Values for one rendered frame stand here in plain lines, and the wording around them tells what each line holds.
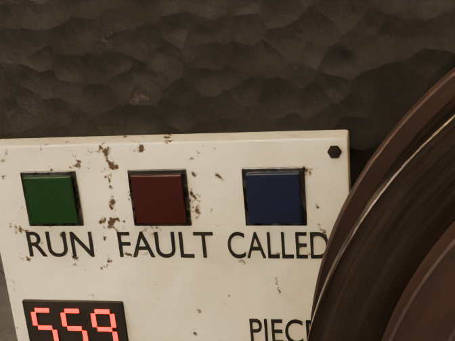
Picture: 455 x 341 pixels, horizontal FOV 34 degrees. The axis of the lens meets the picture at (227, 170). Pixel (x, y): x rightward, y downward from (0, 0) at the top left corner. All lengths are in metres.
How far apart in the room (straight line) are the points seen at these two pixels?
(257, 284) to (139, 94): 0.16
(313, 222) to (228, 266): 0.07
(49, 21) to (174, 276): 0.20
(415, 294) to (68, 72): 0.29
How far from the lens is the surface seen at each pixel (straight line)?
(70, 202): 0.54
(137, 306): 0.56
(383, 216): 0.36
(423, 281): 0.35
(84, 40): 0.52
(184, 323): 0.56
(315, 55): 0.49
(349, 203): 0.42
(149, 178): 0.51
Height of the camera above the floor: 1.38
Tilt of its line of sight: 19 degrees down
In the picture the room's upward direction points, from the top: 5 degrees counter-clockwise
